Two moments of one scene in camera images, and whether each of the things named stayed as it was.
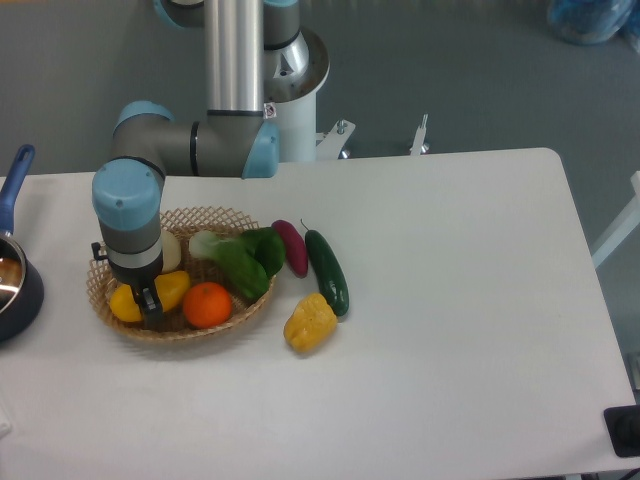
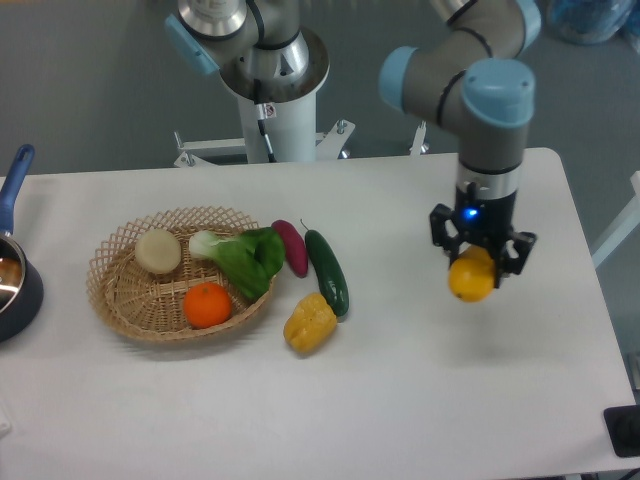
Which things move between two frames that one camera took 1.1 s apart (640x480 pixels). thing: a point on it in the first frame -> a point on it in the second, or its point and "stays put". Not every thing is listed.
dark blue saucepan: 22,292 stays put
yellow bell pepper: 311,323 stays put
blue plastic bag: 586,22 stays put
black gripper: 142,282 -> 486,221
